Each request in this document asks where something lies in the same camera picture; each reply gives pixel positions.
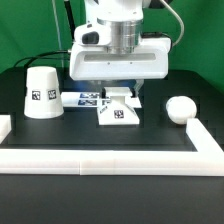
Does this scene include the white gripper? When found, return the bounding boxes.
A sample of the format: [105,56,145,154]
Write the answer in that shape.
[69,23,172,98]

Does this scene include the white lamp base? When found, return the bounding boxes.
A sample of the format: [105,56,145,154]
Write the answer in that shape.
[97,87,140,125]

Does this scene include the white lamp bulb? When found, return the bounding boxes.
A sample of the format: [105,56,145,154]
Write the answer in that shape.
[166,96,197,125]

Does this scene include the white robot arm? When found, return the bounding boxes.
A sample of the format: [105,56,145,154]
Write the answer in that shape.
[69,0,172,82]

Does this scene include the white lamp shade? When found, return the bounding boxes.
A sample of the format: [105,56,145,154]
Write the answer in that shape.
[24,66,64,119]

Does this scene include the white marker sheet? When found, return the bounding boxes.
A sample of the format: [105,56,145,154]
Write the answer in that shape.
[60,91,142,109]

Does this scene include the white fence wall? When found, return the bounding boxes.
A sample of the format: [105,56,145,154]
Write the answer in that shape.
[0,119,224,176]

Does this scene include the black cable with connector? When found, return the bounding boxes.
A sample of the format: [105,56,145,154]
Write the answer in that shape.
[13,48,76,68]

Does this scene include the grey thin cable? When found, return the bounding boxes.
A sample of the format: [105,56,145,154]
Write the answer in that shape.
[51,0,65,68]

